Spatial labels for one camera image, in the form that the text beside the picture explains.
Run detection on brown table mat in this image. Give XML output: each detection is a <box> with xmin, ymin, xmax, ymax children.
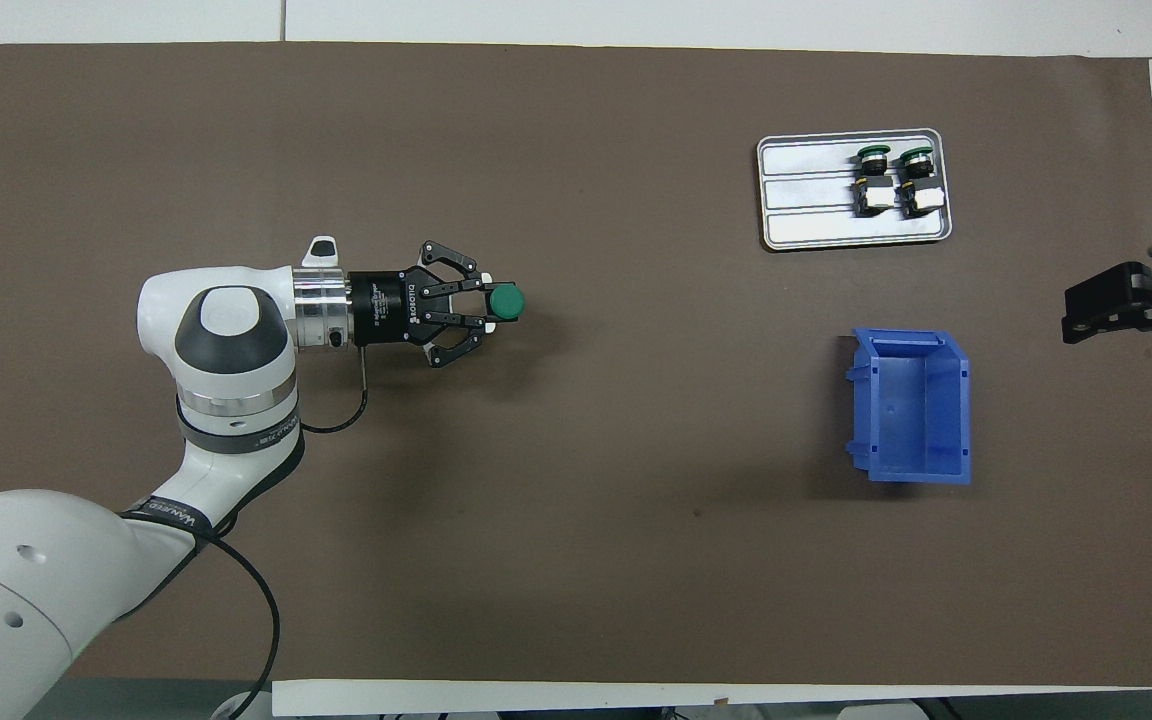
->
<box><xmin>0</xmin><ymin>42</ymin><xmax>1152</xmax><ymax>689</ymax></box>

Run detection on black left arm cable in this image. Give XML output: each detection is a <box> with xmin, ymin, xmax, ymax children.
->
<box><xmin>198</xmin><ymin>343</ymin><xmax>372</xmax><ymax>720</ymax></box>

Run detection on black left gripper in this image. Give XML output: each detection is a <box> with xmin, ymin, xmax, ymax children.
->
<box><xmin>349</xmin><ymin>240</ymin><xmax>498</xmax><ymax>372</ymax></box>

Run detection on green push button switch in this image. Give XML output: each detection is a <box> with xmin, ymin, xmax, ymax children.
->
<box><xmin>849</xmin><ymin>145</ymin><xmax>892</xmax><ymax>218</ymax></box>
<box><xmin>893</xmin><ymin>145</ymin><xmax>944</xmax><ymax>218</ymax></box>
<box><xmin>488</xmin><ymin>283</ymin><xmax>528</xmax><ymax>326</ymax></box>

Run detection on blue plastic bin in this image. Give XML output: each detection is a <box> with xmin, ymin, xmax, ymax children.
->
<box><xmin>845</xmin><ymin>327</ymin><xmax>973</xmax><ymax>486</ymax></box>

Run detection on grey metal tray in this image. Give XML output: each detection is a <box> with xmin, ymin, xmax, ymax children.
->
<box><xmin>756</xmin><ymin>128</ymin><xmax>954</xmax><ymax>253</ymax></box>

